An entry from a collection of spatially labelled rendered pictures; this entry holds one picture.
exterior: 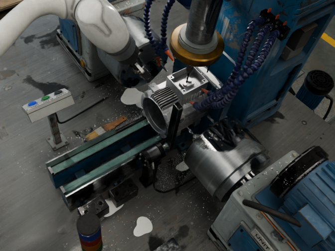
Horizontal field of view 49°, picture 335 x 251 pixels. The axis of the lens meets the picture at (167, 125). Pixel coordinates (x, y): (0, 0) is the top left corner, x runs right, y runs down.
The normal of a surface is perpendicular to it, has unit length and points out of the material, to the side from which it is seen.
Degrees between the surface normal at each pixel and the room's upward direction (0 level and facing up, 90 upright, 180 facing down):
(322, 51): 0
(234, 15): 90
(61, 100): 58
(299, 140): 0
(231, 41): 90
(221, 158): 36
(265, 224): 0
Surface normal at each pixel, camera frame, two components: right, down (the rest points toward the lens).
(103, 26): 0.49, 0.64
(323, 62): 0.11, -0.56
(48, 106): 0.56, 0.29
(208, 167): -0.65, 0.12
